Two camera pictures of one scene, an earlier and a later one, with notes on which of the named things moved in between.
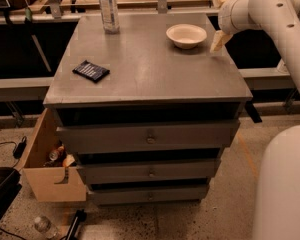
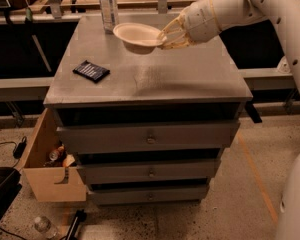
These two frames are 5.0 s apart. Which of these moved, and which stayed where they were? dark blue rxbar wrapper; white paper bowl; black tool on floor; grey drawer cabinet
Moved: white paper bowl
Stayed: grey drawer cabinet; black tool on floor; dark blue rxbar wrapper
